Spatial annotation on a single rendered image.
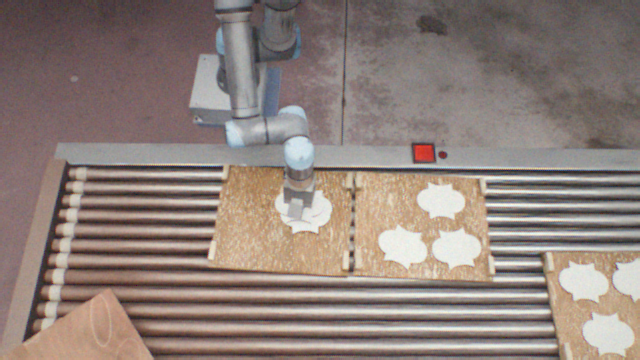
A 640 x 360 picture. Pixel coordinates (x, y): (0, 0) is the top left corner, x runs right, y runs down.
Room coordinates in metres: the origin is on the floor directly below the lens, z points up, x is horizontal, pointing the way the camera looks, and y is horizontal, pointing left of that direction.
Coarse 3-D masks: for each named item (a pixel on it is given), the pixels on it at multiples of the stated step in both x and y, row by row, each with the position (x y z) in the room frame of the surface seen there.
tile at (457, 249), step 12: (444, 240) 0.73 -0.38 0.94; (456, 240) 0.74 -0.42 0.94; (468, 240) 0.74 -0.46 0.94; (432, 252) 0.70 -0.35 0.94; (444, 252) 0.70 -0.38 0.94; (456, 252) 0.70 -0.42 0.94; (468, 252) 0.70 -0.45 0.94; (480, 252) 0.70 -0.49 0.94; (456, 264) 0.66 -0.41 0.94; (468, 264) 0.66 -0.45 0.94
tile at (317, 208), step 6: (276, 198) 0.83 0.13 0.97; (282, 198) 0.83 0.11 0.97; (318, 198) 0.84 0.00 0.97; (276, 204) 0.81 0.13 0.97; (282, 204) 0.81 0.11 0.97; (312, 204) 0.82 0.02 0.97; (318, 204) 0.82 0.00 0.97; (282, 210) 0.79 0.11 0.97; (306, 210) 0.80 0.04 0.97; (312, 210) 0.80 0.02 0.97; (318, 210) 0.80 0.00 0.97; (306, 216) 0.78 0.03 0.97; (312, 216) 0.78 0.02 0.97
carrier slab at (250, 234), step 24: (240, 168) 0.95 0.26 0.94; (264, 168) 0.96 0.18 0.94; (240, 192) 0.87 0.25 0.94; (264, 192) 0.87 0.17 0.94; (336, 192) 0.88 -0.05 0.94; (240, 216) 0.78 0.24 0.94; (264, 216) 0.79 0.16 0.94; (336, 216) 0.80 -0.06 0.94; (216, 240) 0.70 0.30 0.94; (240, 240) 0.70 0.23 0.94; (264, 240) 0.71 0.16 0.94; (288, 240) 0.71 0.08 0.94; (312, 240) 0.72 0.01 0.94; (336, 240) 0.72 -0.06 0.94; (216, 264) 0.62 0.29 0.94; (240, 264) 0.63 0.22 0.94; (264, 264) 0.63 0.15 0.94; (288, 264) 0.64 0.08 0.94; (312, 264) 0.64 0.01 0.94; (336, 264) 0.64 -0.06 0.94
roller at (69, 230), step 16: (64, 224) 0.73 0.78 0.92; (80, 224) 0.74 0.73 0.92; (96, 224) 0.74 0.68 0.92; (112, 224) 0.74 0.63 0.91; (128, 224) 0.75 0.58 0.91; (144, 224) 0.75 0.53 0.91; (160, 224) 0.75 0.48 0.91; (496, 240) 0.76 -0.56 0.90; (512, 240) 0.77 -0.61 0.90; (528, 240) 0.77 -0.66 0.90; (544, 240) 0.77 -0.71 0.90; (560, 240) 0.77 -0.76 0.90; (576, 240) 0.78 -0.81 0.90; (592, 240) 0.78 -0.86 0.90; (608, 240) 0.78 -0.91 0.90; (624, 240) 0.78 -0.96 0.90
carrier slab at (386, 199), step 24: (360, 192) 0.89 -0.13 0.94; (384, 192) 0.89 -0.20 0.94; (408, 192) 0.90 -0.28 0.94; (360, 216) 0.80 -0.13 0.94; (384, 216) 0.81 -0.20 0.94; (408, 216) 0.81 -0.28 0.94; (456, 216) 0.82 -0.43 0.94; (480, 216) 0.83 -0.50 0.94; (360, 240) 0.72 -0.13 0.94; (432, 240) 0.74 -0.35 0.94; (480, 240) 0.74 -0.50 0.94; (384, 264) 0.65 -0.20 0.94; (432, 264) 0.66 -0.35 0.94; (480, 264) 0.67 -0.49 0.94
